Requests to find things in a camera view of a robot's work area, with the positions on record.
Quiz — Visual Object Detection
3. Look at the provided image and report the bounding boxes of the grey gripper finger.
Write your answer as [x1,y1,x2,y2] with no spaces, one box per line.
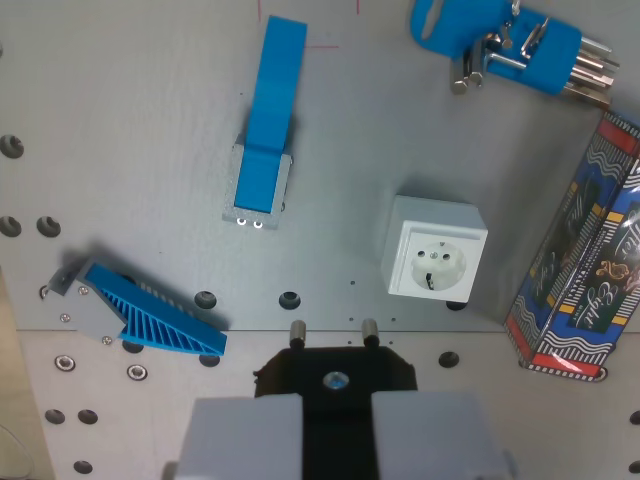
[162,392,305,480]
[371,390,519,480]

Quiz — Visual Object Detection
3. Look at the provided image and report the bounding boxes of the black two-pin power plug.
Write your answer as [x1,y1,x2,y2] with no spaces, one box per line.
[252,318,419,480]

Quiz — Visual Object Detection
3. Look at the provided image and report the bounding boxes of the patterned blue black carton box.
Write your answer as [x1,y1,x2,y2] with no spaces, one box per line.
[501,109,640,384]

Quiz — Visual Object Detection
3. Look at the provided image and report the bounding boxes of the blue hex key set holder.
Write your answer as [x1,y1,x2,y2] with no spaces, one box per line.
[409,0,622,109]

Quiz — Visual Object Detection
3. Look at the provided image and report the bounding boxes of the blue ribbed wedge grey bracket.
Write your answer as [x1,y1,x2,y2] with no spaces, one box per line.
[38,251,229,358]

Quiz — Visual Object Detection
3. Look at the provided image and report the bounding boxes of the white wall socket box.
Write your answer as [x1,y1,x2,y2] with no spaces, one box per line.
[380,194,489,304]

